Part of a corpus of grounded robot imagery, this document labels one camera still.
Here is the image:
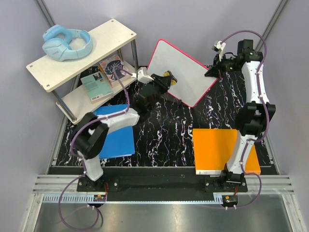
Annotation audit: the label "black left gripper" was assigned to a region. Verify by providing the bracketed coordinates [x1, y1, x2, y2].
[145, 75, 172, 112]

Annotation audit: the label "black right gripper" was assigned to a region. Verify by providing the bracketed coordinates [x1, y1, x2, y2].
[204, 54, 238, 80]

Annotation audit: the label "yellow whiteboard eraser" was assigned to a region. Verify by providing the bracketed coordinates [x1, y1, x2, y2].
[163, 71, 178, 86]

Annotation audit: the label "pink framed whiteboard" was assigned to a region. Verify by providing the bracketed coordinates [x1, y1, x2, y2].
[147, 39, 217, 108]

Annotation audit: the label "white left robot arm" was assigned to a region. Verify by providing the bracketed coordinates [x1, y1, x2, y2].
[70, 71, 177, 191]

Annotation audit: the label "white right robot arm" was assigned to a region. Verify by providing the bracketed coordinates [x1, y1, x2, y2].
[205, 49, 276, 192]

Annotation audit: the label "Little Women book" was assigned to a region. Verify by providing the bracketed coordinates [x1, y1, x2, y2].
[98, 54, 131, 87]

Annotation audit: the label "teal paperback book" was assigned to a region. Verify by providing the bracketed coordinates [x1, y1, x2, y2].
[81, 72, 113, 103]

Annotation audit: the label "blue folder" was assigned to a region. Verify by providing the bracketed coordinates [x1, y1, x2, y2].
[94, 104, 135, 159]

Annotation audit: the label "white two-tier shelf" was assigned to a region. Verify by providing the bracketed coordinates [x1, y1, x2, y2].
[26, 19, 138, 124]

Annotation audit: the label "orange book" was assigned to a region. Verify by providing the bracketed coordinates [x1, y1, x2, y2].
[193, 129, 261, 175]

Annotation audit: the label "light blue headphones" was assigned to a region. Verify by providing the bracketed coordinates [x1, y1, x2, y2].
[42, 25, 93, 61]

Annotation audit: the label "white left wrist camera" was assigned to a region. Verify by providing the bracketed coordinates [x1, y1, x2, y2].
[137, 67, 154, 84]

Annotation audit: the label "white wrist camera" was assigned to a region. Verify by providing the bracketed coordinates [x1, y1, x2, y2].
[137, 67, 154, 84]
[212, 41, 226, 61]

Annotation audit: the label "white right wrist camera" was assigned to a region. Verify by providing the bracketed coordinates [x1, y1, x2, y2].
[212, 41, 226, 61]

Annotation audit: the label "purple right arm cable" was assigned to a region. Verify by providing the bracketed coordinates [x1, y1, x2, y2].
[223, 29, 268, 210]

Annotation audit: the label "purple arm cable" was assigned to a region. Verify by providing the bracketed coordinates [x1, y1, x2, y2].
[58, 67, 138, 229]
[223, 29, 268, 210]

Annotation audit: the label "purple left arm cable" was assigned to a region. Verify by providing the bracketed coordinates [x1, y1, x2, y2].
[58, 67, 138, 229]

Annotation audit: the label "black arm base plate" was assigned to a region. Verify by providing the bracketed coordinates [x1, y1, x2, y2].
[77, 174, 248, 193]

